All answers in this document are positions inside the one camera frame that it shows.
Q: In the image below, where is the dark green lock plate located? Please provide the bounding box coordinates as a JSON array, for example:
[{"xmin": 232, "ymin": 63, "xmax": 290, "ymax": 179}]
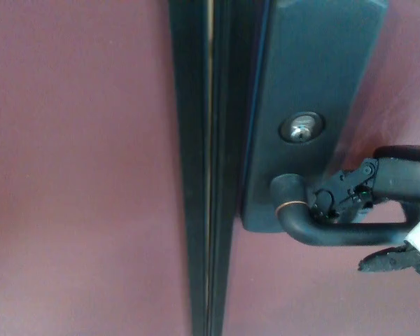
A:
[{"xmin": 239, "ymin": 0, "xmax": 389, "ymax": 234}]

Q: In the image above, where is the black door edge seal strip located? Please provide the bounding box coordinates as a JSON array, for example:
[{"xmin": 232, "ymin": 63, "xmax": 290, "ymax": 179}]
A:
[{"xmin": 167, "ymin": 0, "xmax": 278, "ymax": 336}]

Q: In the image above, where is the maroon door leaf with lock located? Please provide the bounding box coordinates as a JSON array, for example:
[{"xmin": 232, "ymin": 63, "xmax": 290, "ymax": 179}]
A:
[{"xmin": 220, "ymin": 0, "xmax": 420, "ymax": 336}]

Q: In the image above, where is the maroon door leaf plain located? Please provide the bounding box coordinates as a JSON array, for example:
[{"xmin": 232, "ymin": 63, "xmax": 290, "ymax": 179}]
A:
[{"xmin": 0, "ymin": 0, "xmax": 194, "ymax": 336}]

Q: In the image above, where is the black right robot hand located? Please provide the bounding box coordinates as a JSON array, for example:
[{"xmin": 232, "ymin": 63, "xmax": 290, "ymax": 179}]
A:
[{"xmin": 309, "ymin": 144, "xmax": 420, "ymax": 276}]

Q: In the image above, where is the dark green lever door handle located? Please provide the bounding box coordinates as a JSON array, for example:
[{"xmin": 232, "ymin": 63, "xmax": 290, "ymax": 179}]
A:
[{"xmin": 269, "ymin": 173, "xmax": 420, "ymax": 246}]

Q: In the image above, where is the silver key cylinder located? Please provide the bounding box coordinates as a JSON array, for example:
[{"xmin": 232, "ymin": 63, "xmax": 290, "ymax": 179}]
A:
[{"xmin": 277, "ymin": 111, "xmax": 326, "ymax": 145}]

